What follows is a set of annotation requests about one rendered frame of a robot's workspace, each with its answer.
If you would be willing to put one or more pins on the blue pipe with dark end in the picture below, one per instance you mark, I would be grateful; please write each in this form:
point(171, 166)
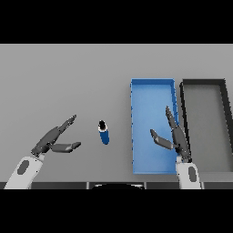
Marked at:
point(104, 134)

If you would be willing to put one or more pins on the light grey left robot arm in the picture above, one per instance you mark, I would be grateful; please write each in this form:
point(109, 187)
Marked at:
point(22, 171)

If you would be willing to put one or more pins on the dark grey bin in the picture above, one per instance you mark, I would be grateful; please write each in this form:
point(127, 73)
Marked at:
point(206, 127)

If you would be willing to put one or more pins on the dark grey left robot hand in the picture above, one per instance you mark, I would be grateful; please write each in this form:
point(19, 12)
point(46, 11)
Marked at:
point(48, 140)

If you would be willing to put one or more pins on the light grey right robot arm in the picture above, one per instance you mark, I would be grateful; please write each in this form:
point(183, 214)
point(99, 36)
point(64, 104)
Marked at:
point(188, 174)

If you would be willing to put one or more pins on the blue bin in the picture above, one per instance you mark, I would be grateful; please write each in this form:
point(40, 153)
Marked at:
point(151, 127)

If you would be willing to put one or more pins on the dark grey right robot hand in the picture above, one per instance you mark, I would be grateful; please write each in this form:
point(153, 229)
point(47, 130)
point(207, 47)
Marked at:
point(179, 139)

